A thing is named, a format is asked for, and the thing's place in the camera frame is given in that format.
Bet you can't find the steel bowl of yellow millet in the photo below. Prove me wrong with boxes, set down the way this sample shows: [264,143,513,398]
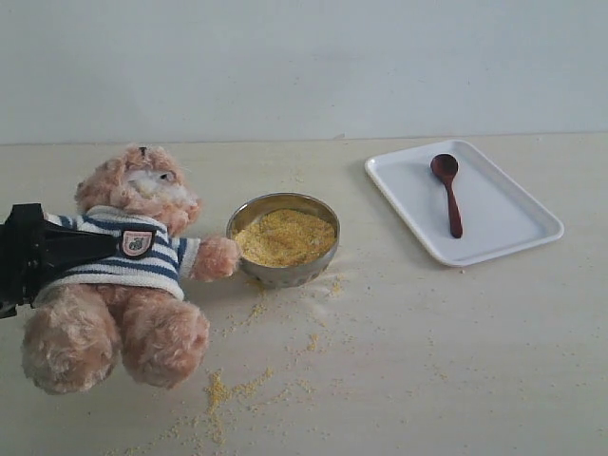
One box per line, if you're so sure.
[226,192,340,289]

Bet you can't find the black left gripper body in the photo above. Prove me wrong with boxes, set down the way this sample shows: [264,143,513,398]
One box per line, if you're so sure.
[1,203,46,318]

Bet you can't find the tan teddy bear striped sweater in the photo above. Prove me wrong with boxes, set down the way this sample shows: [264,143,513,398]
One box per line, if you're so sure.
[22,145,241,394]

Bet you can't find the dark red wooden spoon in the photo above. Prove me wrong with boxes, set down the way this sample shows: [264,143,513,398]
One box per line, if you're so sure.
[430,153,464,238]

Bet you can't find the white rectangular plastic tray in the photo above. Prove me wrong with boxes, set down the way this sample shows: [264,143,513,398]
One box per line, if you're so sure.
[365,140,564,267]

